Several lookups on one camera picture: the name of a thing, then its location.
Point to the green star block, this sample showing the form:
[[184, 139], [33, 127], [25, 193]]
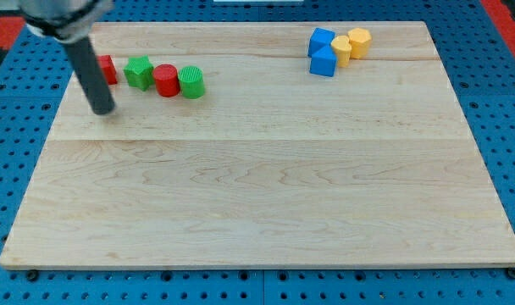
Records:
[[138, 72]]

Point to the blue cube block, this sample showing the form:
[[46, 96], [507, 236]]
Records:
[[319, 38]]

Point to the red star block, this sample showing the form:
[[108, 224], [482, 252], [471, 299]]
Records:
[[107, 67]]

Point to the light wooden board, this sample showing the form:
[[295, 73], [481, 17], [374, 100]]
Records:
[[273, 168]]

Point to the yellow heart block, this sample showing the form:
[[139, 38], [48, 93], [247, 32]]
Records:
[[342, 48]]

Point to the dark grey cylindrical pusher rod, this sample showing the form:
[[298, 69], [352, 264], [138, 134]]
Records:
[[83, 60]]

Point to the green cylinder block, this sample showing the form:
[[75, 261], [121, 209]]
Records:
[[191, 82]]

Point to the blue pentagon block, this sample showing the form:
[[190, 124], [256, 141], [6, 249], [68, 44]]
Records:
[[323, 62]]

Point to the red cylinder block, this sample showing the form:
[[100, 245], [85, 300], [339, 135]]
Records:
[[166, 80]]

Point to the yellow hexagon block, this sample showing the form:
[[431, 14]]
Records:
[[360, 40]]

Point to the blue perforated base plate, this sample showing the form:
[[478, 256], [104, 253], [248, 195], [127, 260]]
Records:
[[476, 41]]

